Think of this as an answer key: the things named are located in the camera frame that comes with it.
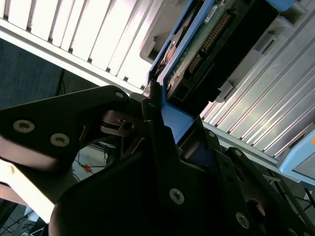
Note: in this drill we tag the hard disk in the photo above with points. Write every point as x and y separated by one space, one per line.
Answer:
233 49

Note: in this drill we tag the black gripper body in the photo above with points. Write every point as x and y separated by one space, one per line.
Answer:
123 209

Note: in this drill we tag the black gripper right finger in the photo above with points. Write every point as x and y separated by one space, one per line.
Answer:
246 177

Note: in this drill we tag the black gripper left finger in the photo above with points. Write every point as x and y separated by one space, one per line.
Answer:
61 115

